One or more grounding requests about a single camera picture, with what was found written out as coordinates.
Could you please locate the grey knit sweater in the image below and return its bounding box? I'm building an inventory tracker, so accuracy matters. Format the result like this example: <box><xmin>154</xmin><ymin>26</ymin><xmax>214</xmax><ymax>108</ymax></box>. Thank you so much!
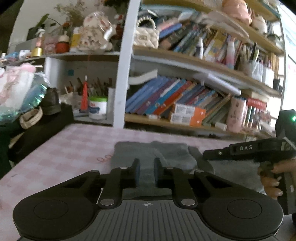
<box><xmin>110</xmin><ymin>142</ymin><xmax>264</xmax><ymax>199</ymax></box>

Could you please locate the pink plush in plastic bag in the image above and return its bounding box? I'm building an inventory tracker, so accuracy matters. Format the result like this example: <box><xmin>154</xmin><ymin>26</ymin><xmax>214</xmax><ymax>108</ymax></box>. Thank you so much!
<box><xmin>1</xmin><ymin>63</ymin><xmax>50</xmax><ymax>125</ymax></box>

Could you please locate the pink checkered cartoon table mat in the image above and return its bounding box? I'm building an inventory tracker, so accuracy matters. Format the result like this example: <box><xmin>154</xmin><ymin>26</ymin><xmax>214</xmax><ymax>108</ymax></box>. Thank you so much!
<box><xmin>0</xmin><ymin>123</ymin><xmax>296</xmax><ymax>241</ymax></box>

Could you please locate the row of blue books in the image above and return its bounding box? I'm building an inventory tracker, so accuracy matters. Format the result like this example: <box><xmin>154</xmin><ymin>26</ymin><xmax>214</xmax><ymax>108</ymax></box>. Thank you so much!
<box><xmin>125</xmin><ymin>76</ymin><xmax>178</xmax><ymax>113</ymax></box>

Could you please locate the orange white box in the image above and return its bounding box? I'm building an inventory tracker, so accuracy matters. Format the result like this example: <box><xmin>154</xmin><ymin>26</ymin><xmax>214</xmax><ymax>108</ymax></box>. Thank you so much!
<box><xmin>169</xmin><ymin>112</ymin><xmax>205</xmax><ymax>127</ymax></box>
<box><xmin>171</xmin><ymin>103</ymin><xmax>206</xmax><ymax>118</ymax></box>

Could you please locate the white tub green lid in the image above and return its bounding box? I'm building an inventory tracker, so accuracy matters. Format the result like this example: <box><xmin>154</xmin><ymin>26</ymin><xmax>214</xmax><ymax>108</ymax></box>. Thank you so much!
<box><xmin>88</xmin><ymin>96</ymin><xmax>107</xmax><ymax>120</ymax></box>

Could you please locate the person's right hand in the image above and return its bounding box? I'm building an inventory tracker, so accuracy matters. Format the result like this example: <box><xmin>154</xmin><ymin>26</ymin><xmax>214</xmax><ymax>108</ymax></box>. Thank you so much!
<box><xmin>257</xmin><ymin>158</ymin><xmax>296</xmax><ymax>201</ymax></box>

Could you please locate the upper orange white box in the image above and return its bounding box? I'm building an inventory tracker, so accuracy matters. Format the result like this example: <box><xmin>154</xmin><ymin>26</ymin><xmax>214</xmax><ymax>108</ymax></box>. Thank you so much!
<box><xmin>171</xmin><ymin>103</ymin><xmax>206</xmax><ymax>118</ymax></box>

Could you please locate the white quilted handbag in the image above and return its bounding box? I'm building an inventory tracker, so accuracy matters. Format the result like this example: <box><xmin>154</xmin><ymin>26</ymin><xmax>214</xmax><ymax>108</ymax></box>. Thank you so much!
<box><xmin>133</xmin><ymin>16</ymin><xmax>160</xmax><ymax>49</ymax></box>

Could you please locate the lower orange white box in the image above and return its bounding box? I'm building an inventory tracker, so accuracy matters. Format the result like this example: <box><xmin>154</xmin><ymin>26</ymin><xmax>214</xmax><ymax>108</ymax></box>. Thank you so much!
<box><xmin>169</xmin><ymin>112</ymin><xmax>205</xmax><ymax>127</ymax></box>

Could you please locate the black bag with beige strap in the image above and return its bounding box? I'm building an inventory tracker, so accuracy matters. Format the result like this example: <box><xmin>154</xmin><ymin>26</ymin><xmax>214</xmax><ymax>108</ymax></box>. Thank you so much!
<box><xmin>1</xmin><ymin>88</ymin><xmax>74</xmax><ymax>177</ymax></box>

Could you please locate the red cone bottle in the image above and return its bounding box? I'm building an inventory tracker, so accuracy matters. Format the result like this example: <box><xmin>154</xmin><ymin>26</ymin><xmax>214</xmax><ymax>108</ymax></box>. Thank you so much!
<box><xmin>80</xmin><ymin>75</ymin><xmax>88</xmax><ymax>111</ymax></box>

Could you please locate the pink patterned tumbler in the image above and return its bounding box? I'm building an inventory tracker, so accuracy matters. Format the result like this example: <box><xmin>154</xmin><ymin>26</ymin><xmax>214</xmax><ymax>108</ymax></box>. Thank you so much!
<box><xmin>226</xmin><ymin>96</ymin><xmax>247</xmax><ymax>133</ymax></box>

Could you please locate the white wooden bookshelf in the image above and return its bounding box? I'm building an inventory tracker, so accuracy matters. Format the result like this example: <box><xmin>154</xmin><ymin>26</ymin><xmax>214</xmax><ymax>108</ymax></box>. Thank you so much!
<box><xmin>43</xmin><ymin>0</ymin><xmax>287</xmax><ymax>140</ymax></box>

